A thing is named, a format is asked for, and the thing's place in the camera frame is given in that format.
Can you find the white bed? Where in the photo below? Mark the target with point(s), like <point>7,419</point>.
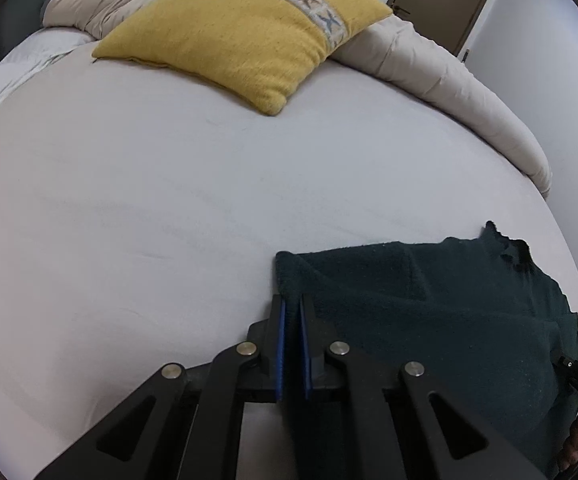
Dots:
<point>159,200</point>

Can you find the dark grey headboard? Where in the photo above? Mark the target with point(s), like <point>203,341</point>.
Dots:
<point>14,7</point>

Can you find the yellow pillow with patterned band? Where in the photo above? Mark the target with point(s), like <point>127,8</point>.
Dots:
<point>239,30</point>

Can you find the dark green garment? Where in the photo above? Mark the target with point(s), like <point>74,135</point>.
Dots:
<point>444,320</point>

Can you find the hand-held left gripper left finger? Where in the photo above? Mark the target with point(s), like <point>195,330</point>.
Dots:
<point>280,332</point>

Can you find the beige duvet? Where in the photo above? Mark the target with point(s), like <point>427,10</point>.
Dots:
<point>419,60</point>

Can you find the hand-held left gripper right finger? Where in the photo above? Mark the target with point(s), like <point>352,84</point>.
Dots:
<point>307,340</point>

